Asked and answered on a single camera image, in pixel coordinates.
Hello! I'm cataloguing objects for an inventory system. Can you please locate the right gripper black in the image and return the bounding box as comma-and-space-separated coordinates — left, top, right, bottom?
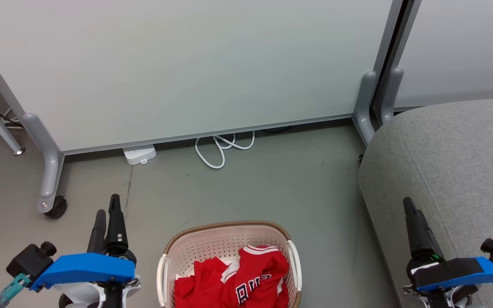
402, 197, 452, 283

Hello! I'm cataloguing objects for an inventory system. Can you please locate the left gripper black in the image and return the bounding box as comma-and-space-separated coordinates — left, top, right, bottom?
86, 194, 138, 263

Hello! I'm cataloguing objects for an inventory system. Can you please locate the red basketball jersey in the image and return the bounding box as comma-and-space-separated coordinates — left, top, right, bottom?
173, 245, 291, 308

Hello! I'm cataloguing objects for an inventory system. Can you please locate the grey fabric sofa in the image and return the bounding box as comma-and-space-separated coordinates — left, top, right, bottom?
358, 97, 493, 308

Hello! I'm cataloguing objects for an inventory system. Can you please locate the black caster wheel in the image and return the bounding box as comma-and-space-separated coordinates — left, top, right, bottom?
43, 195, 68, 219

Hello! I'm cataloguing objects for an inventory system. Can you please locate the white power strip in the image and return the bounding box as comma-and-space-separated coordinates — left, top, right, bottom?
122, 144, 157, 166

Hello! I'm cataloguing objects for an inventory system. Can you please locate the grey partition leg with caster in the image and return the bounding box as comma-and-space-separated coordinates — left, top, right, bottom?
22, 113, 65, 214

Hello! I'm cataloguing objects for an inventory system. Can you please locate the white laundry basket, brown rim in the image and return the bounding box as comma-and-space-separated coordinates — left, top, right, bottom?
156, 220, 303, 308

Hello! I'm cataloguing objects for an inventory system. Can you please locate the large white partition panel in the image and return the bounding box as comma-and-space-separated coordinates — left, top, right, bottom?
0, 0, 403, 155

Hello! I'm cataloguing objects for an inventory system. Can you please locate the small white partition panel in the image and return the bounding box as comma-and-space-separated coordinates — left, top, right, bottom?
394, 0, 493, 108

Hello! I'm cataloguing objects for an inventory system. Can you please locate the teal left camera plug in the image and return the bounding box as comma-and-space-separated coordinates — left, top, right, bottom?
0, 273, 32, 308

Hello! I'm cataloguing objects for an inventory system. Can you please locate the white looped power cable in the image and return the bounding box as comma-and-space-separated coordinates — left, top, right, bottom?
194, 130, 256, 170

